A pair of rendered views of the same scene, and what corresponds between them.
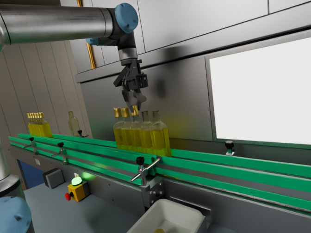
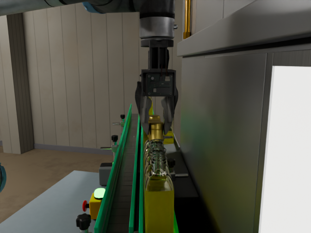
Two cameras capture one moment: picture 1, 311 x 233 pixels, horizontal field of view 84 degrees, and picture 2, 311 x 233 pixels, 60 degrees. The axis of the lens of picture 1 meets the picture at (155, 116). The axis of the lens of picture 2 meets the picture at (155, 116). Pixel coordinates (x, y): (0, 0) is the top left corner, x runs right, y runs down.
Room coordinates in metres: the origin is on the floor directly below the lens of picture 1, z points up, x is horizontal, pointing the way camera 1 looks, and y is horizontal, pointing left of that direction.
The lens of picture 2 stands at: (0.35, -0.38, 1.31)
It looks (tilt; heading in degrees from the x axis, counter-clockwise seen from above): 11 degrees down; 49
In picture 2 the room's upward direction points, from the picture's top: straight up
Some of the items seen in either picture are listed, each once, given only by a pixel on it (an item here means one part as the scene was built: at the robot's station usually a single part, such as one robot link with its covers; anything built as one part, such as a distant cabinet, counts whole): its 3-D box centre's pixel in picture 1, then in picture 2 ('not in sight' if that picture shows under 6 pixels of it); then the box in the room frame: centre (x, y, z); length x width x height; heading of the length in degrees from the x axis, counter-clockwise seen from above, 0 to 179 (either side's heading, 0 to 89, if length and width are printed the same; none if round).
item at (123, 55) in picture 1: (128, 56); (158, 30); (0.75, 0.07, 1.37); 0.08 x 0.08 x 0.05
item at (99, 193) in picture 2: (76, 180); (100, 193); (0.79, 0.44, 0.84); 0.04 x 0.04 x 0.03
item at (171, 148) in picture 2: not in sight; (171, 157); (1.25, 0.53, 0.84); 0.95 x 0.09 x 0.11; 52
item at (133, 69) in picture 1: (133, 75); (157, 69); (0.74, 0.06, 1.29); 0.09 x 0.08 x 0.12; 52
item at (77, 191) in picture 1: (78, 190); (100, 205); (0.79, 0.44, 0.79); 0.07 x 0.07 x 0.07; 52
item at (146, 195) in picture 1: (153, 191); not in sight; (0.59, 0.05, 0.85); 0.09 x 0.04 x 0.07; 142
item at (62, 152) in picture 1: (59, 155); (109, 150); (0.91, 0.56, 0.94); 0.07 x 0.04 x 0.13; 142
